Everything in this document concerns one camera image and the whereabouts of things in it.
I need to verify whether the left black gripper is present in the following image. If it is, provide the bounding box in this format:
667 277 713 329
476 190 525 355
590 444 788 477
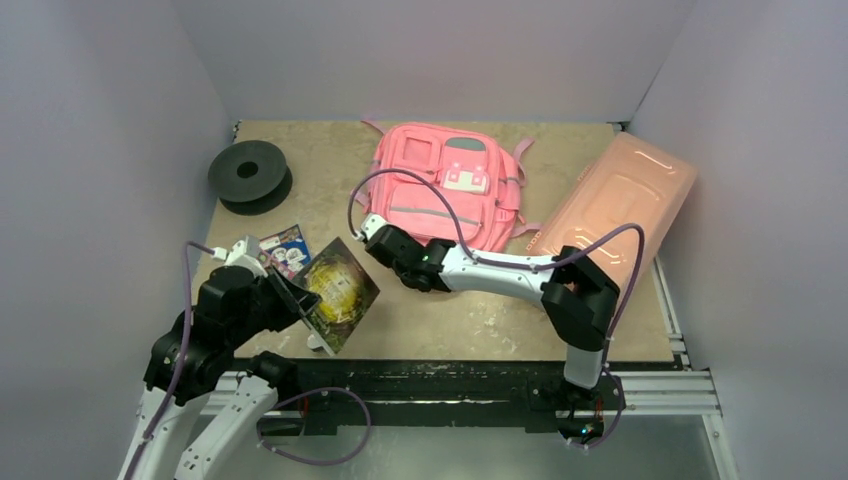
228 262 321 345

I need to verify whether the green snack packet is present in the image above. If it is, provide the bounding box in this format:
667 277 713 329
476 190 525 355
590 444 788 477
294 237 380 356

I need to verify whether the pink student backpack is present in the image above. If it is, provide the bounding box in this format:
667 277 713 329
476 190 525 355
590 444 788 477
353 122 540 252

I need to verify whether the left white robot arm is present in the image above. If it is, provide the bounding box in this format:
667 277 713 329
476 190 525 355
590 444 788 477
119 266 321 479

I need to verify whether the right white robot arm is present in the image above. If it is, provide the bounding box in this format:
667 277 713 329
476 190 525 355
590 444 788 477
361 224 620 407

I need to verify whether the small white stapler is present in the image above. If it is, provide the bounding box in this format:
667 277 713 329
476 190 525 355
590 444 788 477
306 334 327 351

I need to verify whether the blue book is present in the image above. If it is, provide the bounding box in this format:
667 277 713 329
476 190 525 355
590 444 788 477
259 225 312 279

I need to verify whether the black filament spool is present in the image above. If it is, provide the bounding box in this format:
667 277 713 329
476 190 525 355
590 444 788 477
207 140 293 216

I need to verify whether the pink translucent plastic box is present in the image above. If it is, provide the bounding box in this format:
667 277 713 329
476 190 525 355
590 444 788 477
527 133 697 272

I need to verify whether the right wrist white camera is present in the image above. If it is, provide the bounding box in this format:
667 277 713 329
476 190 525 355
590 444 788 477
352 213 388 243

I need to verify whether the wrist white camera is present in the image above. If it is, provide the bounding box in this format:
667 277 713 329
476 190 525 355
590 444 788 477
352 213 388 243
211 235 267 277

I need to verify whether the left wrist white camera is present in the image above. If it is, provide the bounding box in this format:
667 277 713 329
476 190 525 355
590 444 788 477
211 235 267 277

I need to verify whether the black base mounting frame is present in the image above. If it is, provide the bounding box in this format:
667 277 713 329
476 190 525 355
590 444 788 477
218 357 684 442

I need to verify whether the aluminium rail frame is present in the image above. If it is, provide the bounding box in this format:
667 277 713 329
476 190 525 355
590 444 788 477
119 311 740 480

